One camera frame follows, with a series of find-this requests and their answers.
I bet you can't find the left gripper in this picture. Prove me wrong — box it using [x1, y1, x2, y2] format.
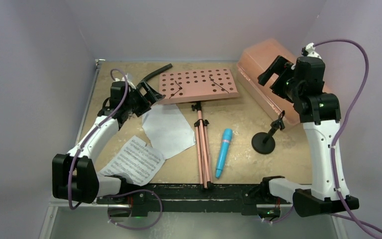
[124, 81, 164, 117]

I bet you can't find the pink perforated music stand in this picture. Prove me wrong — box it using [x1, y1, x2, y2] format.
[159, 68, 240, 190]

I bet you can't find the black round microphone stand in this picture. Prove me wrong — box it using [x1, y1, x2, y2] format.
[251, 111, 286, 154]

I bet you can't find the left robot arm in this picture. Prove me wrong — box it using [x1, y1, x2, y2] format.
[52, 81, 165, 204]

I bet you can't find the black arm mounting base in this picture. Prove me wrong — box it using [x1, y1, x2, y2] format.
[96, 183, 291, 217]

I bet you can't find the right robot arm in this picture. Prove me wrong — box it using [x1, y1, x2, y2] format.
[255, 56, 360, 217]

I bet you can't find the pink plastic storage box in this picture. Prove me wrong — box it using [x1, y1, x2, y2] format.
[236, 38, 333, 127]

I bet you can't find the black foam tube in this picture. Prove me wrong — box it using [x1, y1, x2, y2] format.
[141, 63, 173, 82]

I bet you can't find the blank white paper sheet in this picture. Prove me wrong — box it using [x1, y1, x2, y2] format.
[142, 104, 195, 159]

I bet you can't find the printed sheet music page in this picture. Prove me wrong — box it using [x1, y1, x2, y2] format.
[100, 136, 165, 186]

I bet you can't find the blue toy microphone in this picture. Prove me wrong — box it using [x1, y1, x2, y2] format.
[215, 128, 233, 179]

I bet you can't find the aluminium frame rail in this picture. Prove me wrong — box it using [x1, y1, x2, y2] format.
[40, 199, 348, 239]

